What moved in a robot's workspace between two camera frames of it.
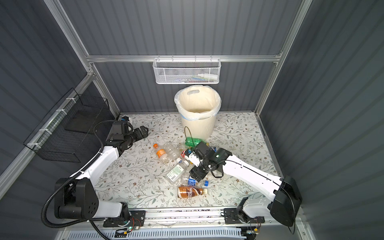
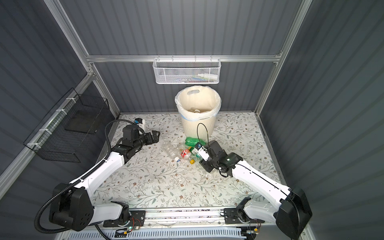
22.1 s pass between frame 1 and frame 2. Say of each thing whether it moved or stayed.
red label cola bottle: stayed
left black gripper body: moved
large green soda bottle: stayed
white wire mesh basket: stayed
